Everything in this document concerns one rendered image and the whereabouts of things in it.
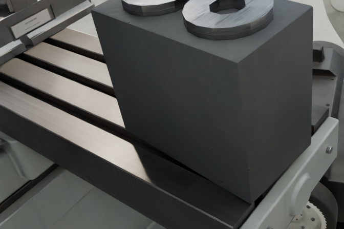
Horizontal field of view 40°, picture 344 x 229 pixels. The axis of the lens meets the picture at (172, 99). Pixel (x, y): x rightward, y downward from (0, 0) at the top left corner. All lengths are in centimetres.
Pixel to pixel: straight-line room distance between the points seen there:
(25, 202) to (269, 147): 57
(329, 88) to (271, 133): 77
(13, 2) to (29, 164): 30
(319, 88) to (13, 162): 76
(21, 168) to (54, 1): 33
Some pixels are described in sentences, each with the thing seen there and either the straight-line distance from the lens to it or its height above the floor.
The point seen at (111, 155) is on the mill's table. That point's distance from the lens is 62.
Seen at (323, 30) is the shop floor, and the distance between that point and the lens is 269.
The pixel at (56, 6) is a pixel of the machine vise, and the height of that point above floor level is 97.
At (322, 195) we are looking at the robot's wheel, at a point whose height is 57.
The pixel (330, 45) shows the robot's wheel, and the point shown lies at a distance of 142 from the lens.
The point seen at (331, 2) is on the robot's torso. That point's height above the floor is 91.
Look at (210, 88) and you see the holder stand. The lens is 45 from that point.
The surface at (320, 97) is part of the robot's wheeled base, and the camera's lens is 123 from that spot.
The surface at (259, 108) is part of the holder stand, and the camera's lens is 46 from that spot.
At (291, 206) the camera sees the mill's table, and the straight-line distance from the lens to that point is 59.
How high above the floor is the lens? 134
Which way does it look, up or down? 36 degrees down
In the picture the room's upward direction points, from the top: 12 degrees counter-clockwise
